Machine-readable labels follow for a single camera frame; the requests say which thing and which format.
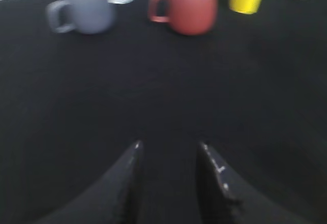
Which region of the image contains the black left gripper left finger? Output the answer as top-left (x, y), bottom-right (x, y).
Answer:
top-left (38, 141), bottom-right (143, 223)

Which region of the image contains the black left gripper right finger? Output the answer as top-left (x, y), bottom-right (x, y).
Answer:
top-left (196, 142), bottom-right (299, 224)

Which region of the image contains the grey ceramic mug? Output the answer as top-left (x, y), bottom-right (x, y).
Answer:
top-left (46, 0), bottom-right (116, 34)

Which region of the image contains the red ceramic mug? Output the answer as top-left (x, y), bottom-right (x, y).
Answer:
top-left (148, 0), bottom-right (218, 36)

